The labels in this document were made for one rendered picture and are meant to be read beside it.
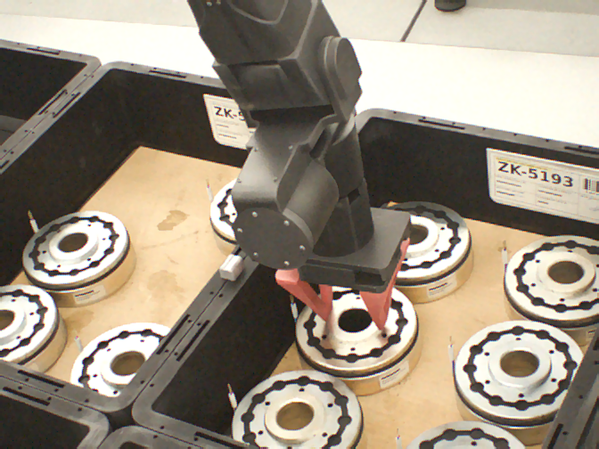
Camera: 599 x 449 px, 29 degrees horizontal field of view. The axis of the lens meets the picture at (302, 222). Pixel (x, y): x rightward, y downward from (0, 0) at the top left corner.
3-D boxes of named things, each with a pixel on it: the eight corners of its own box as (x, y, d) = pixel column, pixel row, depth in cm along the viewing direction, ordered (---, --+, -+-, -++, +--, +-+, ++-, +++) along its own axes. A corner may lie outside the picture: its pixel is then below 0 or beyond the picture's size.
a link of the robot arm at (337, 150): (363, 93, 84) (291, 87, 86) (331, 152, 80) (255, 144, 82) (375, 167, 89) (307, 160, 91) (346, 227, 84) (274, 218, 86)
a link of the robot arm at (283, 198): (347, 24, 79) (239, 36, 83) (285, 126, 71) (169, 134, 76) (397, 163, 86) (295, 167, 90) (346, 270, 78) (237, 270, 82)
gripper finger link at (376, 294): (396, 359, 93) (380, 275, 87) (313, 345, 96) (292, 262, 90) (421, 299, 98) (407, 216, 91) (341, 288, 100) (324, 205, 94)
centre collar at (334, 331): (338, 299, 100) (337, 294, 99) (392, 308, 98) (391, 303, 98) (317, 340, 96) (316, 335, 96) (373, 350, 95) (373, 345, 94)
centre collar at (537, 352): (496, 339, 93) (496, 334, 93) (557, 349, 92) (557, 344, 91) (480, 386, 90) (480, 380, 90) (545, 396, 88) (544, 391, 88)
